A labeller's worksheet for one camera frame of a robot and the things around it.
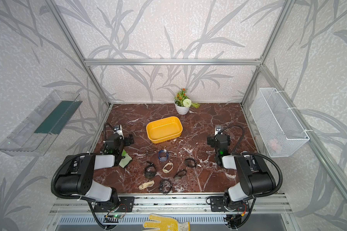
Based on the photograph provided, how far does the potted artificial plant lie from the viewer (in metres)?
1.04

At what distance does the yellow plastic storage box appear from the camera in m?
0.97

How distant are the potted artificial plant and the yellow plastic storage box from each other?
78 mm
